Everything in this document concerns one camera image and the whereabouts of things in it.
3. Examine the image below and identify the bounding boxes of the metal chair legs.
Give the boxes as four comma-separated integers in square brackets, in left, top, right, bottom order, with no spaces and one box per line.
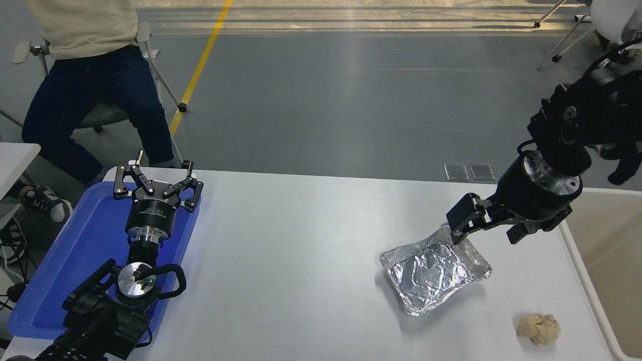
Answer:
[533,0,592,28]

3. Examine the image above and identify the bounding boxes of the large pale bin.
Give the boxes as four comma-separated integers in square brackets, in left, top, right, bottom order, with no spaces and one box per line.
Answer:
[559,188,642,361]

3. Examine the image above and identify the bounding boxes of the white chair with metal legs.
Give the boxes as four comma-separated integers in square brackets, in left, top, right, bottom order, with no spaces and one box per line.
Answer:
[538,0,642,71]

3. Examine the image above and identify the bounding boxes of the blue plastic tray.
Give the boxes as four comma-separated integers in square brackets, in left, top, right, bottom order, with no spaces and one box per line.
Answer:
[8,180,202,346]

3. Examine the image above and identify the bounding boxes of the crumpled tan paper ball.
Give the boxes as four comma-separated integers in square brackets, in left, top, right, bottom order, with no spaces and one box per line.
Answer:
[517,313,561,347]

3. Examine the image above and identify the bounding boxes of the small white side table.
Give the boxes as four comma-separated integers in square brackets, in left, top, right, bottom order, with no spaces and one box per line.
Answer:
[0,143,42,229]

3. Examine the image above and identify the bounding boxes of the silver foil tray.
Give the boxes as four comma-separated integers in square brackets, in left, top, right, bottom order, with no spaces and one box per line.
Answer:
[380,223,493,316]

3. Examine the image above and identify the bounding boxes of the black floor cables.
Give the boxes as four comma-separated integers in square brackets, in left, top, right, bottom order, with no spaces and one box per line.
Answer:
[0,216,30,311]

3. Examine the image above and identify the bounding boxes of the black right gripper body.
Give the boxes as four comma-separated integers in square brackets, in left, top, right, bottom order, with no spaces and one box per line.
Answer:
[493,155,573,232]

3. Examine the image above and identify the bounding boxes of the person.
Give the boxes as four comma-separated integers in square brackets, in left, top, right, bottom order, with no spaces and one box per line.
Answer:
[15,0,176,223]

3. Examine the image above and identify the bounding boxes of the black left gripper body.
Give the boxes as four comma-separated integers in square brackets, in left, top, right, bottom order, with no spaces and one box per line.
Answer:
[124,182,181,236]

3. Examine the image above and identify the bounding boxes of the grey chair with white armrests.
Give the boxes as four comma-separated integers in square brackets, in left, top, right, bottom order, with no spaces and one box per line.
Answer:
[11,21,194,168]

